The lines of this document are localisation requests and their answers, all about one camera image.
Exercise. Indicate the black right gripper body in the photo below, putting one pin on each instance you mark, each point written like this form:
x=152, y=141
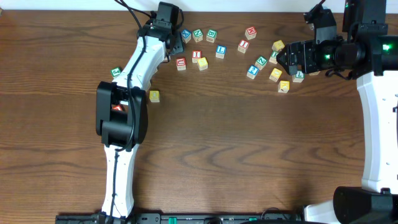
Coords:
x=300, y=57

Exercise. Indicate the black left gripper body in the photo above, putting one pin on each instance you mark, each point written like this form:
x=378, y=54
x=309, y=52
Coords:
x=177, y=45

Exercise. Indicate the blue L block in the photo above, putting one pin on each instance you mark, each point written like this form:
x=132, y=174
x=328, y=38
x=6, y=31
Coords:
x=220, y=51

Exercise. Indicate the yellow o block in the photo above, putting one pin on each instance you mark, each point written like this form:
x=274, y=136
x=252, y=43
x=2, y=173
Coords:
x=154, y=96
x=275, y=74

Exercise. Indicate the green R block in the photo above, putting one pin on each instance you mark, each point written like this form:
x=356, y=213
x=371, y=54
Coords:
x=273, y=57

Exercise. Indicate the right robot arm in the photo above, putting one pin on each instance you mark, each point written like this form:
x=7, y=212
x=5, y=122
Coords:
x=369, y=54

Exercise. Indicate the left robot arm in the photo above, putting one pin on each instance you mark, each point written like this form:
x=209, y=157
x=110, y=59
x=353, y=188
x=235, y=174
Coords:
x=122, y=119

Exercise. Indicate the blue X block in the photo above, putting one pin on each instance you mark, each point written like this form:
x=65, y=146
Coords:
x=186, y=36

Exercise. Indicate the red U block middle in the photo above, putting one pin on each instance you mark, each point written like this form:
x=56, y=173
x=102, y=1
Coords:
x=181, y=64

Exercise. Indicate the green 7 block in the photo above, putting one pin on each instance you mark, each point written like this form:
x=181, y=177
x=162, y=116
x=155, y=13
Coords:
x=298, y=77

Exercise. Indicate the red i block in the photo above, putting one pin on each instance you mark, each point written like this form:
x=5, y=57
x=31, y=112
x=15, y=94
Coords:
x=243, y=46
x=196, y=54

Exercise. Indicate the green N block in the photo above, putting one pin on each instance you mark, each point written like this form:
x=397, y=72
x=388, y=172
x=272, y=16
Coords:
x=197, y=35

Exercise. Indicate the yellow W block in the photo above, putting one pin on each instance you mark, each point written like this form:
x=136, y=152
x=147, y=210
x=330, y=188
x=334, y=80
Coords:
x=278, y=46

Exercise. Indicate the yellow S block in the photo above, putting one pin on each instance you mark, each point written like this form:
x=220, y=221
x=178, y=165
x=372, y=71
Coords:
x=202, y=63

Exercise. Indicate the yellow K block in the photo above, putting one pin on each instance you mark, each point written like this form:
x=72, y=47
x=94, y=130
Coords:
x=283, y=86

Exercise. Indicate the green B block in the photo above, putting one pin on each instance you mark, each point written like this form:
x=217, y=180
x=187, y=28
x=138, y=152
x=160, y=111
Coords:
x=211, y=35

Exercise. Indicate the green Z block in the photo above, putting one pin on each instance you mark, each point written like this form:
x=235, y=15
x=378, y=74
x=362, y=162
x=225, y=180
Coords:
x=260, y=62

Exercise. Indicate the blue 2 block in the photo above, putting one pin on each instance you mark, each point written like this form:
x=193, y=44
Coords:
x=252, y=72

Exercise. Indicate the red W block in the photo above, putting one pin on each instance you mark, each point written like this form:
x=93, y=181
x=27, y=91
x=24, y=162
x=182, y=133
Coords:
x=250, y=33

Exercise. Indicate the red I block right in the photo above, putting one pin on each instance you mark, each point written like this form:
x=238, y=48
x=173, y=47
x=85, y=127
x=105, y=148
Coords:
x=243, y=46

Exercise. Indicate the green J block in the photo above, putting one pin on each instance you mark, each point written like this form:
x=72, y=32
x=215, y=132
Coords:
x=116, y=72

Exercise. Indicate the red A block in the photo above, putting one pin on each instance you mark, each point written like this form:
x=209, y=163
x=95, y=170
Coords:
x=118, y=108

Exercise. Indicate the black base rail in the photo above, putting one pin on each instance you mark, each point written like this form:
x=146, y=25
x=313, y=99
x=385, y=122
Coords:
x=156, y=218

